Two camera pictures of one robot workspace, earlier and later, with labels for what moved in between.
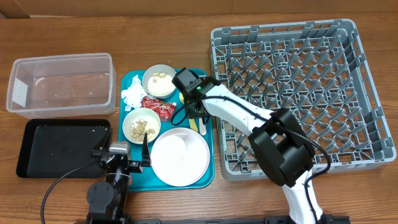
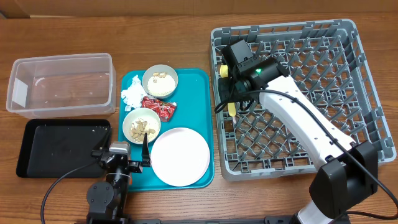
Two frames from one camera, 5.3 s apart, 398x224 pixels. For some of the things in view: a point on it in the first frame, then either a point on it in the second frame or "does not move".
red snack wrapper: [166, 110] does not move
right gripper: [192, 114] -> [222, 85]
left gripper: [104, 144] does not move
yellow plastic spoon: [192, 121] -> [231, 106]
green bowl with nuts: [138, 121] does not move
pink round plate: [180, 157] does not move
